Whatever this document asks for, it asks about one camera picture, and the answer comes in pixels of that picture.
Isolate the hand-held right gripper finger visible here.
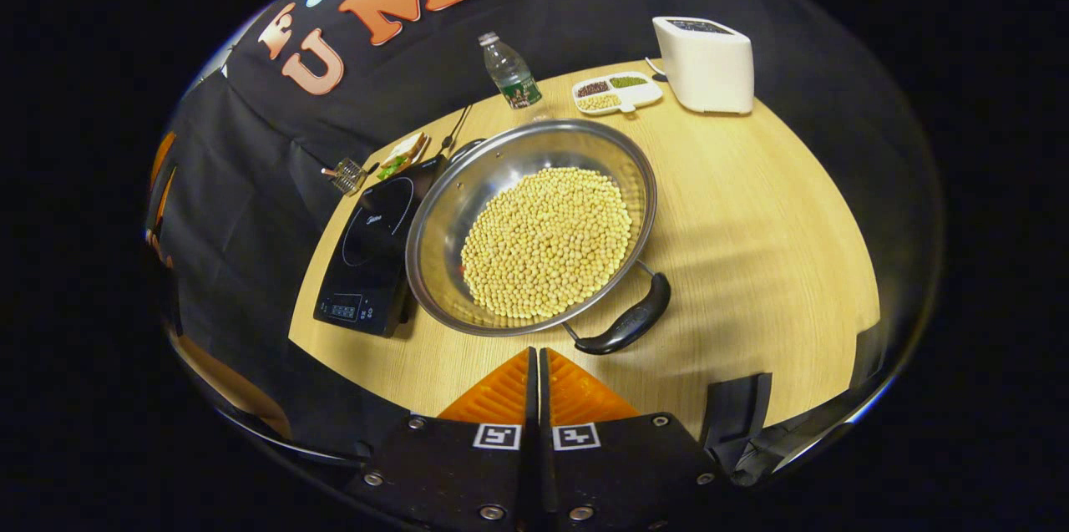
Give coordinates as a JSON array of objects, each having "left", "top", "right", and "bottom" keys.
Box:
[
  {"left": 342, "top": 347, "right": 540, "bottom": 532},
  {"left": 539, "top": 347, "right": 736, "bottom": 532}
]

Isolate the pile of yellow soybeans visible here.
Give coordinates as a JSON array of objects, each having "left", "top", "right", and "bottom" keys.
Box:
[{"left": 459, "top": 167, "right": 634, "bottom": 320}]

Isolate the steel pot with black handles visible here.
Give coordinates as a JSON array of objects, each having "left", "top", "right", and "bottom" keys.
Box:
[{"left": 405, "top": 119, "right": 673, "bottom": 356}]

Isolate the black induction cooktop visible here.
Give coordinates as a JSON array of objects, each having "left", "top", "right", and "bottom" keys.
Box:
[{"left": 313, "top": 155, "right": 448, "bottom": 339}]

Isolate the sandwich with lettuce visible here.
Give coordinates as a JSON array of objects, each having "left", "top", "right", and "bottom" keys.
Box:
[{"left": 376, "top": 131, "right": 431, "bottom": 180}]

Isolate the white divided bean tray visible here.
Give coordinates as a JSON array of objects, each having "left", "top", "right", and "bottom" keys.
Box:
[{"left": 571, "top": 73, "right": 665, "bottom": 115}]

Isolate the clear plastic water bottle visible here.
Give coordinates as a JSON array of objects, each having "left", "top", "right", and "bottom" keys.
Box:
[{"left": 478, "top": 32, "right": 544, "bottom": 111}]

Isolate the white kitchen appliance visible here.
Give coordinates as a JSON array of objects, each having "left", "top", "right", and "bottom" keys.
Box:
[{"left": 651, "top": 16, "right": 755, "bottom": 115}]

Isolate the black backdrop cloth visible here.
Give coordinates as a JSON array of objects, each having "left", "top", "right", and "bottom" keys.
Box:
[{"left": 146, "top": 0, "right": 945, "bottom": 483}]

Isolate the wire mesh holder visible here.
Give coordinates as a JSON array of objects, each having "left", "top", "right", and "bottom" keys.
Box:
[{"left": 332, "top": 156, "right": 370, "bottom": 197}]

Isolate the black cooktop power cable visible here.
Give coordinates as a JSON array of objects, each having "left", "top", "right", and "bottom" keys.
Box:
[{"left": 438, "top": 104, "right": 473, "bottom": 157}]

